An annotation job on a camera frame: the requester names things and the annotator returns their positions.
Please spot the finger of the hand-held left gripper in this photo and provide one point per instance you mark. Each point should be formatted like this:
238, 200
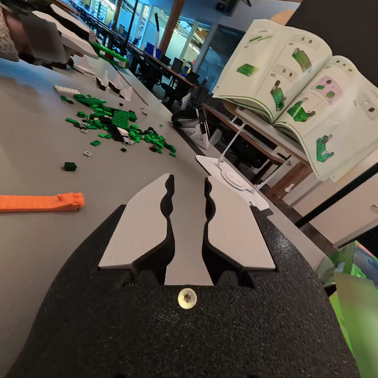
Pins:
66, 16
79, 48

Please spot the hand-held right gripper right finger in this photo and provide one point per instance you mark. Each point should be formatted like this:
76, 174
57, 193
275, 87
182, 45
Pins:
239, 233

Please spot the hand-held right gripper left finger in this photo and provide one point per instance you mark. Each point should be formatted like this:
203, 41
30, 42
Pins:
138, 230

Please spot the green lego assembly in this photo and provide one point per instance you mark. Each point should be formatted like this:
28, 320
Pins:
110, 54

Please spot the white lego plate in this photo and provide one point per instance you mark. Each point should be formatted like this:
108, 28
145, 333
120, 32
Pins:
66, 90

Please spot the pile of green lego bricks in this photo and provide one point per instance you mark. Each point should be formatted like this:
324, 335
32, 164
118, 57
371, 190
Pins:
124, 118

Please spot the dark green lego brick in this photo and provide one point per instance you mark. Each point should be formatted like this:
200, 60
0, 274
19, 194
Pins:
70, 166

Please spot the green lego box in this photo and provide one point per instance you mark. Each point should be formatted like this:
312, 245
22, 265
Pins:
339, 257

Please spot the white book stand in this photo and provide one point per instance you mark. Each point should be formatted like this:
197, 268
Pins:
215, 165

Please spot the wooden edged desk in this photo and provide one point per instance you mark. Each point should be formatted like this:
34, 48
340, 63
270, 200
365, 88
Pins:
292, 180

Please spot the wooden pillar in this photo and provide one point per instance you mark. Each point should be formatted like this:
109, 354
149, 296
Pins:
172, 23

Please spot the black and white object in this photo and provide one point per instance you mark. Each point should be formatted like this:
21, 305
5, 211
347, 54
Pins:
200, 138

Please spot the orange brick separator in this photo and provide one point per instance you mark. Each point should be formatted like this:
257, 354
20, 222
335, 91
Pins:
35, 202

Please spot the black office chair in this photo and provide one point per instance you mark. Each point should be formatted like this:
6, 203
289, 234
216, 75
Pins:
177, 94

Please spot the open instruction booklet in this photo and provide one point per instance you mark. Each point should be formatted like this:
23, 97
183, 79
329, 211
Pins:
339, 118

